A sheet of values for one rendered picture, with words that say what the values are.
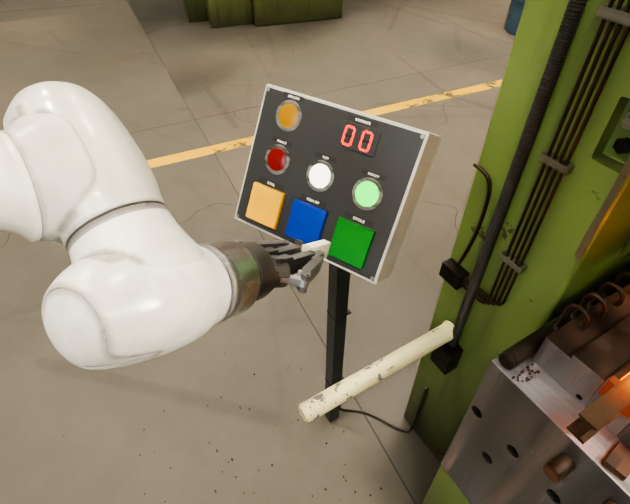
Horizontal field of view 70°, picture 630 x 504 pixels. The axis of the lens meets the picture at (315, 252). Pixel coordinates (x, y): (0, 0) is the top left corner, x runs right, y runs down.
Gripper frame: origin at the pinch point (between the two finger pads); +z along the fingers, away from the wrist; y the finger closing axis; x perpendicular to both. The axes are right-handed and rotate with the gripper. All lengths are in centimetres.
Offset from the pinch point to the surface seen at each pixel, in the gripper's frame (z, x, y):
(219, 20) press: 323, 71, -326
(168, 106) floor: 195, -12, -240
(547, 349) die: 15.7, -4.0, 36.7
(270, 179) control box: 13.3, 5.3, -20.0
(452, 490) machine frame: 37, -52, 35
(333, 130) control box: 13.3, 17.9, -9.6
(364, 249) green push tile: 12.5, 0.0, 3.5
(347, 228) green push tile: 12.5, 2.4, -0.9
